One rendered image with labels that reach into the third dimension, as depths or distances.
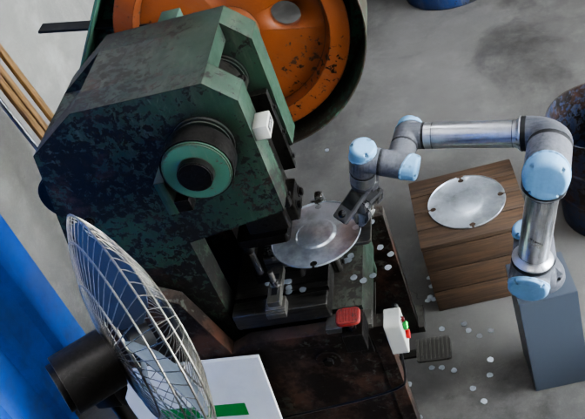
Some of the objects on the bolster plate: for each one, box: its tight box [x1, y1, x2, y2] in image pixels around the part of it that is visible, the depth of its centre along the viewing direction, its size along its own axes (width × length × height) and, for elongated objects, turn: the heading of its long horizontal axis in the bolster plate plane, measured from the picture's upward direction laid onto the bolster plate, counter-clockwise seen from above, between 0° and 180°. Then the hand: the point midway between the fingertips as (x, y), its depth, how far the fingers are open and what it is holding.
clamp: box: [266, 266, 288, 320], centre depth 249 cm, size 6×17×10 cm, turn 15°
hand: (358, 224), depth 252 cm, fingers closed
